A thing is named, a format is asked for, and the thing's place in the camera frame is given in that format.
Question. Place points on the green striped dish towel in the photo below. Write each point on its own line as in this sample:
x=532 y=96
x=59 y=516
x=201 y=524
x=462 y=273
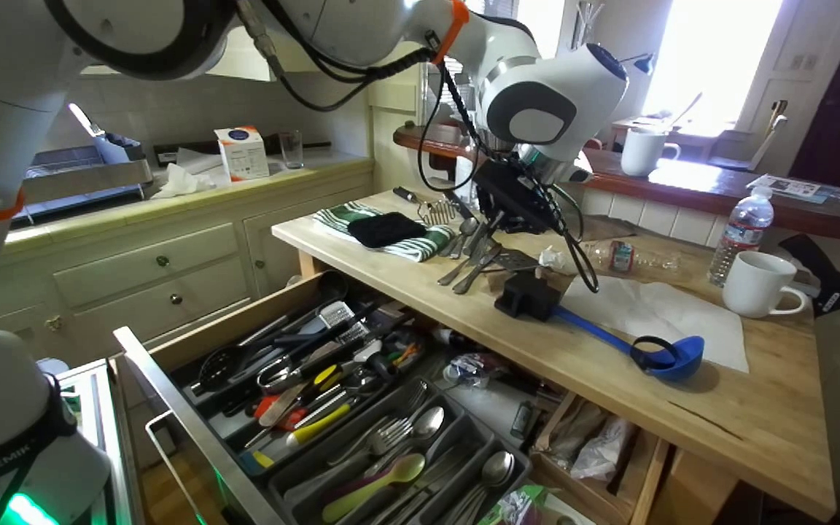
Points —
x=428 y=245

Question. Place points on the clear drinking glass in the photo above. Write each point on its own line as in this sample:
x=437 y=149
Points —
x=293 y=149

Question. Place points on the brown bar counter top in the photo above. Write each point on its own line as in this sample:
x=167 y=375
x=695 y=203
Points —
x=691 y=190

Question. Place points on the black utensil organizer tray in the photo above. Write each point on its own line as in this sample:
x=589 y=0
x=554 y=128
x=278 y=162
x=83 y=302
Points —
x=304 y=367

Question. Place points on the plastic bag with green label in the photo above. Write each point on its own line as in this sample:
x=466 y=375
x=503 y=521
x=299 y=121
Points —
x=526 y=507

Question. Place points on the wooden kitchen island table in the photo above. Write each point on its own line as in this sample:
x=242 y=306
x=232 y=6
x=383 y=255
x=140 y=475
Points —
x=634 y=388

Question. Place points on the black cloth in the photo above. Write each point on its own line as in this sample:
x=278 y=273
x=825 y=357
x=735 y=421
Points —
x=386 y=229

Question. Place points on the bright window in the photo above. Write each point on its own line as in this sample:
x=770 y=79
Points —
x=713 y=60

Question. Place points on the cream kitchen cabinet counter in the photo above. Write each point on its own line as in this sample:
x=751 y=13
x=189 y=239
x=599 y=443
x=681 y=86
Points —
x=147 y=273

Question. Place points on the white mug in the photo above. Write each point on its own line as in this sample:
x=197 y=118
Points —
x=646 y=153
x=758 y=283

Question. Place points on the green plastic spoon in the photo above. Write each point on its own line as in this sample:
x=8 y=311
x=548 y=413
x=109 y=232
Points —
x=380 y=483

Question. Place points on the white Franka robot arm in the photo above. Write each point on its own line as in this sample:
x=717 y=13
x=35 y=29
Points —
x=13 y=118

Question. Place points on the clear water bottle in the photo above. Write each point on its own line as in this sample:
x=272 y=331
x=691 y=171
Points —
x=742 y=235

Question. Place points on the large silver spoon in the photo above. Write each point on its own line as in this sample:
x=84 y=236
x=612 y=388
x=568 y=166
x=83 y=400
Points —
x=427 y=421
x=498 y=468

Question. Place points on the silver metal utensil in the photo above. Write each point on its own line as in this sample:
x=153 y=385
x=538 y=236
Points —
x=482 y=270

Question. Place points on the blue scoop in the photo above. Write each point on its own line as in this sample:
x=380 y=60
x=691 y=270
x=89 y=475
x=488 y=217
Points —
x=668 y=357

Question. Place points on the grey cutlery tray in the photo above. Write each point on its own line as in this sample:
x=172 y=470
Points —
x=437 y=468

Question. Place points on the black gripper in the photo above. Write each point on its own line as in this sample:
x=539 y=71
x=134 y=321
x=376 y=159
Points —
x=516 y=198

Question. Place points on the crumpled clear plastic bag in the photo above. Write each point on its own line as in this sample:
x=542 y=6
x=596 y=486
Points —
x=601 y=449

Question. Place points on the wooden drawer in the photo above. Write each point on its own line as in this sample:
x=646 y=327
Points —
x=197 y=340

